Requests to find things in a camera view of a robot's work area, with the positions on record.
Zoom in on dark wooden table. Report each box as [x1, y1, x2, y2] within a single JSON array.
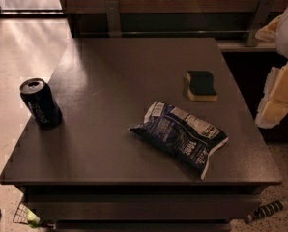
[[0, 38, 282, 232]]

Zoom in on metal rail with brackets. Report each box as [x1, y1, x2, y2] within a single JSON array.
[[68, 0, 280, 46]]

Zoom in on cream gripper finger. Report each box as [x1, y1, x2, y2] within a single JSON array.
[[255, 62, 288, 129], [255, 15, 281, 42]]

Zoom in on green and yellow sponge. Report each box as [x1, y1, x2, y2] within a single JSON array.
[[186, 71, 217, 102]]

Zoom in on blue chip bag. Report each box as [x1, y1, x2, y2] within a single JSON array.
[[130, 101, 229, 180]]

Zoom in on dark pepsi can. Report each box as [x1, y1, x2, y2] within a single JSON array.
[[20, 78, 62, 130]]

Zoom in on wire basket with green item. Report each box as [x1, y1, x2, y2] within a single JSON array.
[[13, 202, 42, 228]]

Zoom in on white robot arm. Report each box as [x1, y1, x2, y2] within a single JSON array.
[[255, 7, 288, 129]]

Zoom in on striped handle on floor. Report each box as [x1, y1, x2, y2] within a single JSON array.
[[245, 197, 288, 223]]

